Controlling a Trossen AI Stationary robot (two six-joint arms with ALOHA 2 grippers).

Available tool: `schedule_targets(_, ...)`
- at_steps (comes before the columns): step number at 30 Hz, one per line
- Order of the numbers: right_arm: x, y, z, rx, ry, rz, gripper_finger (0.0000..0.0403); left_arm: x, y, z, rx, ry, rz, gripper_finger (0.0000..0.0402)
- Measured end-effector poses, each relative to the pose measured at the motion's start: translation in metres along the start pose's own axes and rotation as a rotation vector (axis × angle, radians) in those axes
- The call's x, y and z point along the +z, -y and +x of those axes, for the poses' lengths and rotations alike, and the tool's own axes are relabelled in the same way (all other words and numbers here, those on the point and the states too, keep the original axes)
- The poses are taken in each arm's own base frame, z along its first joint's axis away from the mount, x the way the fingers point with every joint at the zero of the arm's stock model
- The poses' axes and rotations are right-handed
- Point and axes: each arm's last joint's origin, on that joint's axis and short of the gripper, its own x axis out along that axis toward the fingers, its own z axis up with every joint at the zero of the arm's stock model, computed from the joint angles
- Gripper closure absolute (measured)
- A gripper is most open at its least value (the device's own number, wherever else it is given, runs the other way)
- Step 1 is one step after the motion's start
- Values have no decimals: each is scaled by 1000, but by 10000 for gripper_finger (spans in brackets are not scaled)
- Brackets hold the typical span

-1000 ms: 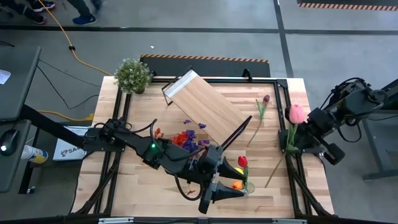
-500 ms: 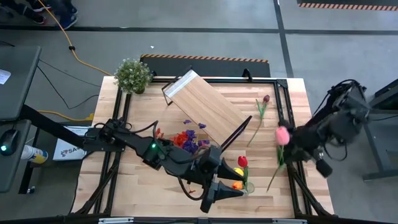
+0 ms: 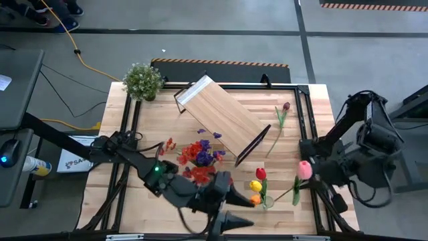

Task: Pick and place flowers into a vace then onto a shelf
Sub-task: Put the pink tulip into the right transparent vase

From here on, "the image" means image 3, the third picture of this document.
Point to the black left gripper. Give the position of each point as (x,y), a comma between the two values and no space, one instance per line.
(214,194)

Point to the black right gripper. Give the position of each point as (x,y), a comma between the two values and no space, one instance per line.
(329,190)

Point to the orange artificial tulip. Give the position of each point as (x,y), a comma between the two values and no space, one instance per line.
(255,199)

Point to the yellow artificial tulip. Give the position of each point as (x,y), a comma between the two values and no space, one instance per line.
(255,185)

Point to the clear glass vase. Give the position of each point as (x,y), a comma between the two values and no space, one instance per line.
(268,203)

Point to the pink artificial tulip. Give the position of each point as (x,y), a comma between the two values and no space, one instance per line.
(304,170)

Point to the red artificial tulip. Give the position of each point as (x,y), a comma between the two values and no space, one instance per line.
(261,173)

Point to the large red flower bunch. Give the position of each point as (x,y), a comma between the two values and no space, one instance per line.
(192,150)

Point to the dark maroon artificial tulip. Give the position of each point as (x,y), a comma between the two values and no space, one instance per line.
(286,106)

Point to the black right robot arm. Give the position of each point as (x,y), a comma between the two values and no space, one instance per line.
(368,147)

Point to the dark grey metal cart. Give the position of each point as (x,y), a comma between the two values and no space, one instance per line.
(413,144)

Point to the black mat with hazard stripe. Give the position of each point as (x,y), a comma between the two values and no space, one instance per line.
(374,4)
(220,72)

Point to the potted green plant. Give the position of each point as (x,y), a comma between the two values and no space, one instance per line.
(143,82)

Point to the white printed box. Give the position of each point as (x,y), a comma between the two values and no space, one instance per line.
(72,164)

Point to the white and yellow bottle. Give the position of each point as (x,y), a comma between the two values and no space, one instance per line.
(36,165)

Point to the black computer mouse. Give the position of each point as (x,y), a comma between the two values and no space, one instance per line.
(9,152)

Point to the grey office desk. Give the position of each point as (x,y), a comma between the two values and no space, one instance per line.
(20,100)

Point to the person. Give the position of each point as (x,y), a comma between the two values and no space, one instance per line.
(68,24)
(36,16)

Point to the white paper sheet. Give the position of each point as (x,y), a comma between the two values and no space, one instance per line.
(4,82)

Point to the wooden shelf black metal frame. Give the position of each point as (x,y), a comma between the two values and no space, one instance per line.
(222,117)

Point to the black metal bracket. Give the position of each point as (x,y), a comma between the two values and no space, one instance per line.
(266,81)

